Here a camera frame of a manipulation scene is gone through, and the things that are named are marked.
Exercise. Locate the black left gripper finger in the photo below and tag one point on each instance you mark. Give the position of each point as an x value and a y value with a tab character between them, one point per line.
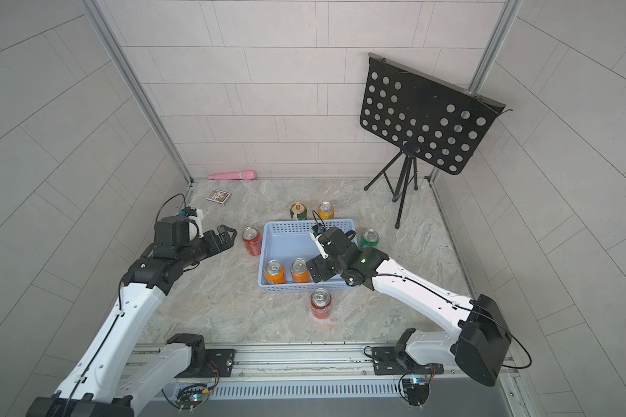
213	244
225	237

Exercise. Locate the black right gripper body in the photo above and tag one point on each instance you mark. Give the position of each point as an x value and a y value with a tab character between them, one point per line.
329	267

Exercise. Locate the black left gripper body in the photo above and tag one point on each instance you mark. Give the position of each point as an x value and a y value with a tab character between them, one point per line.
191	254

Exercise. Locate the red cola can back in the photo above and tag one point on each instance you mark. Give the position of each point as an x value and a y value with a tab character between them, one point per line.
252	240

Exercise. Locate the red cola can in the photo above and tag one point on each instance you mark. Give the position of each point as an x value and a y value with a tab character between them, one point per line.
252	240
321	302

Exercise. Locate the green Sprite can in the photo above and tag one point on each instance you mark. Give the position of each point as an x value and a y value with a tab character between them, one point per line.
369	238

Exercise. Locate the red cola can front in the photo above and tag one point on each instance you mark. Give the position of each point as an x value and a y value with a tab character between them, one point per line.
321	302

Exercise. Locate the orange yellow soda can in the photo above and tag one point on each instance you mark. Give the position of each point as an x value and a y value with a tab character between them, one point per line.
326	210

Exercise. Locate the white green beer can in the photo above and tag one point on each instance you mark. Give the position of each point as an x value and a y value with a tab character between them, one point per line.
298	212

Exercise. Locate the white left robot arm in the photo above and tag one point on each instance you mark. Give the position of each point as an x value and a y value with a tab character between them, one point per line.
94	387

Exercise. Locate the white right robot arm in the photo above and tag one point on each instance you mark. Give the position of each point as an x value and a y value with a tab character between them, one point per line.
477	336

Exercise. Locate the light blue plastic basket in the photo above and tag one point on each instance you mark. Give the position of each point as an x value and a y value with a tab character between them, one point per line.
286	241

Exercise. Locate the pink handheld microphone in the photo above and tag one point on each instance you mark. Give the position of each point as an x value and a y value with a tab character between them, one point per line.
246	175

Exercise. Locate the left circuit board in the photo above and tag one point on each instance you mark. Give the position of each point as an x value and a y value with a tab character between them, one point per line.
191	397

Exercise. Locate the circuit board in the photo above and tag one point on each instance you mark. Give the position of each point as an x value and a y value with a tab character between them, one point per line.
191	397
414	391

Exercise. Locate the right circuit board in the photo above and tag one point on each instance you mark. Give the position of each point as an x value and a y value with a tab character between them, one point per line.
414	391

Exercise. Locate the black perforated music stand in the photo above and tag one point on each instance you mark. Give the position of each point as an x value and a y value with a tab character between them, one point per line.
425	118

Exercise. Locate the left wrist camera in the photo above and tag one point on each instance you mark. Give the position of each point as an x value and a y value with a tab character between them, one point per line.
179	230

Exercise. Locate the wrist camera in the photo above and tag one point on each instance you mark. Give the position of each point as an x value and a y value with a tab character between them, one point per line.
179	230
326	240

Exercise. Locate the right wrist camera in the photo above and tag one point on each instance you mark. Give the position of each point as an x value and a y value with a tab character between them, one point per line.
326	240

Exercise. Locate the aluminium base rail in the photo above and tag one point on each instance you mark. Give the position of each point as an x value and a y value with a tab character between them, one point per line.
252	371

